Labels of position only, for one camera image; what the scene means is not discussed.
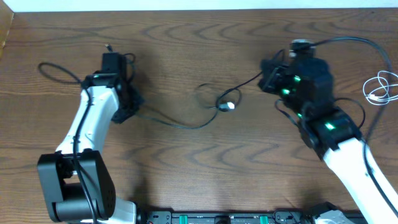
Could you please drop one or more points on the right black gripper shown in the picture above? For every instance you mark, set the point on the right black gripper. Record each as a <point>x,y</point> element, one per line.
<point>270,76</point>

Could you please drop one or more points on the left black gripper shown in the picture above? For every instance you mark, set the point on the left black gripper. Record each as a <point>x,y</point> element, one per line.
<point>132,89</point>

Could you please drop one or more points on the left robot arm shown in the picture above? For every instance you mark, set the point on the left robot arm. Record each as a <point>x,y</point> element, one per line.
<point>76,184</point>

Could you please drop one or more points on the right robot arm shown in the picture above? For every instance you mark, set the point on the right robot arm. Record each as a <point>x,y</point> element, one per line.
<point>339,143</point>

